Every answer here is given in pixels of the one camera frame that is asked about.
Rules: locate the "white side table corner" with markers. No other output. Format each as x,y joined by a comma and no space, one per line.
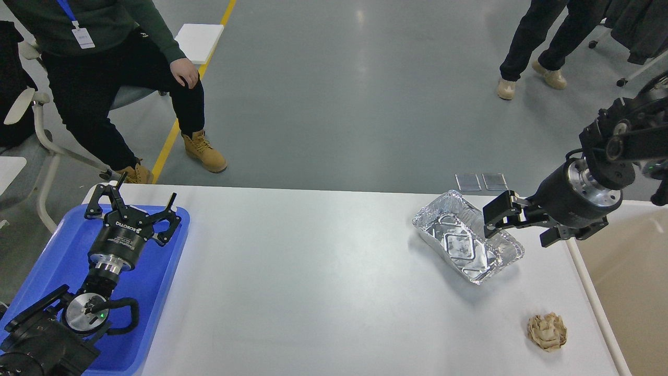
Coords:
10,168

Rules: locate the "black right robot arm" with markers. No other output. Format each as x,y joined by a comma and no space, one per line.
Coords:
632,131

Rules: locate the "coat rack with dark clothes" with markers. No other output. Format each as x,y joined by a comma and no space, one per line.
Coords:
639,26

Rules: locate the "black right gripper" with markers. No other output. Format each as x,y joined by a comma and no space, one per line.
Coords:
576,203

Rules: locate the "seated person in green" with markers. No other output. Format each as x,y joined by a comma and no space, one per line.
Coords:
91,49

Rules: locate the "right metal floor plate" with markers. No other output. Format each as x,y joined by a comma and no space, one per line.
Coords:
495,181

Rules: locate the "blue plastic tray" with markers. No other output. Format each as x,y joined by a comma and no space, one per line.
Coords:
94,284

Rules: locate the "aluminium foil tray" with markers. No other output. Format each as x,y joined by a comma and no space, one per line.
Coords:
454,229

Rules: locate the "white foam board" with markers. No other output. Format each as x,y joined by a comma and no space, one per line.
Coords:
198,41

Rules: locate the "beige plastic bin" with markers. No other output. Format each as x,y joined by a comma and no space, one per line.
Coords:
623,270

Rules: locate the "grey office chair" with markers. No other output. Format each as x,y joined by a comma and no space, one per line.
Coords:
30,98

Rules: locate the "left metal floor plate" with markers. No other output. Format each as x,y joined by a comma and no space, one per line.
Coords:
468,182

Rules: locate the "metal floor plate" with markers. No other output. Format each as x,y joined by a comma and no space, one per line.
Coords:
495,181
468,182

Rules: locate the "crumpled brown paper ball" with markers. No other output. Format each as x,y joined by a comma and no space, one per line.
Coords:
548,332

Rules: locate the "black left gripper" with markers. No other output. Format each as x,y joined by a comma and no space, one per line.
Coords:
119,237

